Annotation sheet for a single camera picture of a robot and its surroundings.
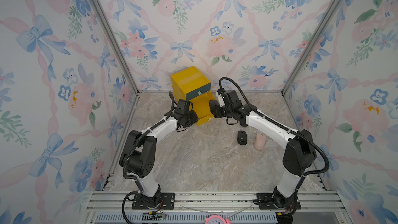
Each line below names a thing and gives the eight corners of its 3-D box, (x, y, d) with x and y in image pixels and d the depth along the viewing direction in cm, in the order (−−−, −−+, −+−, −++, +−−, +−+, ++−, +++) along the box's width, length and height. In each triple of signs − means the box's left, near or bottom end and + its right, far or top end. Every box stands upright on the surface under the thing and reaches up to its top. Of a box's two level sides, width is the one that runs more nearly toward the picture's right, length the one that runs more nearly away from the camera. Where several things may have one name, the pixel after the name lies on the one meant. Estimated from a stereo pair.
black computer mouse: (237, 144, 95) (238, 141, 93) (237, 132, 101) (238, 130, 98) (245, 145, 95) (247, 143, 93) (245, 133, 100) (246, 131, 98)
